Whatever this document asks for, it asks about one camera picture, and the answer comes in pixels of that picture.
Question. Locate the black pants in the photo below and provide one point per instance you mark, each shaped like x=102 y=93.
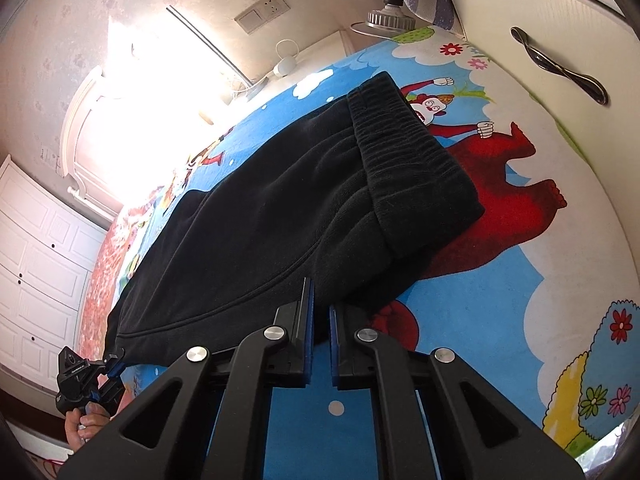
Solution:
x=280 y=200

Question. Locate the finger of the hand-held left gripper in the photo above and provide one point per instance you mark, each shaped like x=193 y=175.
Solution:
x=114 y=361
x=107 y=390

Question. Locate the white wardrobe door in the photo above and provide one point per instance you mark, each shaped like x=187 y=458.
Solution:
x=550 y=20

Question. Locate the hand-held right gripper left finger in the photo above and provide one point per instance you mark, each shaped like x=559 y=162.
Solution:
x=307 y=320

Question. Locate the beige wall switch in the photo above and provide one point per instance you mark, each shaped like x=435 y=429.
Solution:
x=249 y=21

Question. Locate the white panelled cabinet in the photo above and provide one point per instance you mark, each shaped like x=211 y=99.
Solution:
x=35 y=270

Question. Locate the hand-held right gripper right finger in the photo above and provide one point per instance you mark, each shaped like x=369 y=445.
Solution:
x=334 y=345

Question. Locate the person's left hand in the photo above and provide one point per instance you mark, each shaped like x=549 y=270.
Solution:
x=80 y=427

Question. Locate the beige wall socket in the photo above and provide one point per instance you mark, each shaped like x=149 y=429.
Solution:
x=272 y=4

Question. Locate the white bed headboard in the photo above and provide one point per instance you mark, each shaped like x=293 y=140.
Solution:
x=80 y=125

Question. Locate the cartoon printed bed sheet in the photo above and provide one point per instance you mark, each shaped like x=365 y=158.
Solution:
x=500 y=280

